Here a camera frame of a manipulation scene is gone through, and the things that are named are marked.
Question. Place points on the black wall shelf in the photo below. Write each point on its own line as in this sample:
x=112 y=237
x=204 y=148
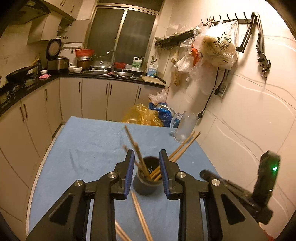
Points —
x=171 y=39

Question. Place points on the range hood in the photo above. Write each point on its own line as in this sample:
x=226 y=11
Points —
x=34 y=10

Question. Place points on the plastic bag of bread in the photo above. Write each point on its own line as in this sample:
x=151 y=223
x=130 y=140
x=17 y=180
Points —
x=217 y=46

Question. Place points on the beige wall cabinet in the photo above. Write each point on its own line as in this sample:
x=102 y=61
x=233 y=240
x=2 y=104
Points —
x=44 y=30

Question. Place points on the wall socket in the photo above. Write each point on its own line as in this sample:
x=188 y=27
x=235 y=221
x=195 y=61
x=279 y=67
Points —
x=223 y=90

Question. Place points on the gas stove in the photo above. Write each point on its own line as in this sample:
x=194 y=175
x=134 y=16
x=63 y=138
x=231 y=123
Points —
x=16 y=88

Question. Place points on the bunch of wooden chopsticks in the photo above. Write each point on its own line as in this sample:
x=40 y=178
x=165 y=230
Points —
x=137 y=150

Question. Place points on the yellow plastic bag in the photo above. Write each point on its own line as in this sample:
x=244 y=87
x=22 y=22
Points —
x=141 y=114

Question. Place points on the rice cooker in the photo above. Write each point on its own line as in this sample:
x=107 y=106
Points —
x=57 y=63

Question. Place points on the glass pot lid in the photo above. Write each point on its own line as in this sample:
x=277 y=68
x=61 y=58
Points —
x=101 y=62

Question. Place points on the blue table cloth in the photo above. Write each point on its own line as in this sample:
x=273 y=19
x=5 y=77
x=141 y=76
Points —
x=92 y=150

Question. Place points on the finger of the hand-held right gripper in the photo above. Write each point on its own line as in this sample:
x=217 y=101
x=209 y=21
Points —
x=205 y=174

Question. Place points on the sink faucet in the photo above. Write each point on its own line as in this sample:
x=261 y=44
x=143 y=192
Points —
x=113 y=58

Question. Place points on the upper kitchen cabinets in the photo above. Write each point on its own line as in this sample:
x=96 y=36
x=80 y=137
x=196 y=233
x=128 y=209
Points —
x=69 y=7

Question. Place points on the clear glass pitcher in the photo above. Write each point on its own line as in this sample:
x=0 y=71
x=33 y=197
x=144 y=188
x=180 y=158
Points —
x=185 y=127

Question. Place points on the wall hook rack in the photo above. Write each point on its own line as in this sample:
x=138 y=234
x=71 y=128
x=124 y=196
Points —
x=242 y=21

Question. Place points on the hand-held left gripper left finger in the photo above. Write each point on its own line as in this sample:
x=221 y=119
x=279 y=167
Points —
x=129 y=176

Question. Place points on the hanging clear plastic bags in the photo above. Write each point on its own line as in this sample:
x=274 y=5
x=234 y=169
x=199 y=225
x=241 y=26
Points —
x=185 y=62

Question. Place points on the white jug blue label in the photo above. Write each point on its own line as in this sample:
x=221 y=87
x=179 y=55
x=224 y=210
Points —
x=152 y=70

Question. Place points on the black perforated chopstick holder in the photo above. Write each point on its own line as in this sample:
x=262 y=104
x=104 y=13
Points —
x=144 y=185

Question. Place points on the white plastic bag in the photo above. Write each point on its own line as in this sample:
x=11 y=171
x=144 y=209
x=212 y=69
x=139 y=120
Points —
x=158 y=97

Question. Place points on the large red basin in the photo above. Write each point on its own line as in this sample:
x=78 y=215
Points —
x=84 y=52

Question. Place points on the black wok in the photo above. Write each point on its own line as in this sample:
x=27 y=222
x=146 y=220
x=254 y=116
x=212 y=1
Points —
x=17 y=75

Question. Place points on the lower kitchen cabinets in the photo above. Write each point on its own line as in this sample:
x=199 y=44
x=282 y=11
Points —
x=94 y=97

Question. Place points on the pink cloth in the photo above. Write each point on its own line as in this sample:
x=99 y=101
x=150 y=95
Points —
x=44 y=76

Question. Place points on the kitchen cabinets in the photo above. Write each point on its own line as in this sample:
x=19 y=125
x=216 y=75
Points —
x=94 y=97
x=69 y=7

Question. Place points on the white bowls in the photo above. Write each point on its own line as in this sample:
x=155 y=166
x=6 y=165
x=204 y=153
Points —
x=75 y=69

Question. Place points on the wooden cutting board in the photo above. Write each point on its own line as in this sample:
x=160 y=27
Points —
x=152 y=80

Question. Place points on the black kitchen counter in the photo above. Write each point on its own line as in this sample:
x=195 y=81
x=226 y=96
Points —
x=69 y=75

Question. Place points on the white jug green label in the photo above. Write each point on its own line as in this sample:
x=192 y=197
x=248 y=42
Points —
x=137 y=64

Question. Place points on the kitchen window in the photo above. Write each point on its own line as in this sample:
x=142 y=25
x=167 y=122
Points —
x=138 y=34

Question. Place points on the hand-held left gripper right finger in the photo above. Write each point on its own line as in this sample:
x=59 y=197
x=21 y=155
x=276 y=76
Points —
x=164 y=176

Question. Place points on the small red basin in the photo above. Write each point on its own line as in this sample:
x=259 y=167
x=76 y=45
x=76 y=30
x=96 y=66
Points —
x=120 y=65

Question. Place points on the blue plastic bag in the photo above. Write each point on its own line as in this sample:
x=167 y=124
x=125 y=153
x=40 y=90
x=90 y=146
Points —
x=164 y=114

